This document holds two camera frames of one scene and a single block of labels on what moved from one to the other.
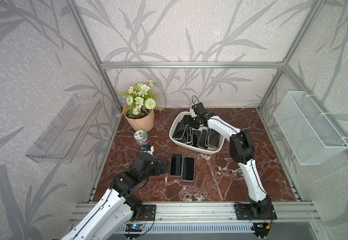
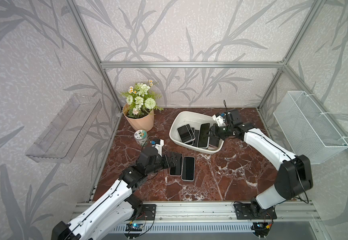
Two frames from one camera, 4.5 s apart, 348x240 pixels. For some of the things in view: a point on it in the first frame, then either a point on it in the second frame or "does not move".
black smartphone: (176, 164) does not move
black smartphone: (188, 169) does not move
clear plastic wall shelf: (61, 141) does not move
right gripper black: (187, 118) to (213, 131)
